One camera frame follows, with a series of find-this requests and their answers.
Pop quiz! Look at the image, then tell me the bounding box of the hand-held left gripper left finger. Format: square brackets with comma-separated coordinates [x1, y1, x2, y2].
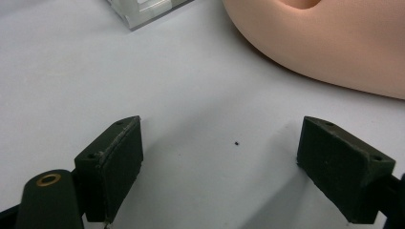
[74, 115, 144, 224]

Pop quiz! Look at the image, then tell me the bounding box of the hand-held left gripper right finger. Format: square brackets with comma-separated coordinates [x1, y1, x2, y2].
[296, 115, 396, 225]

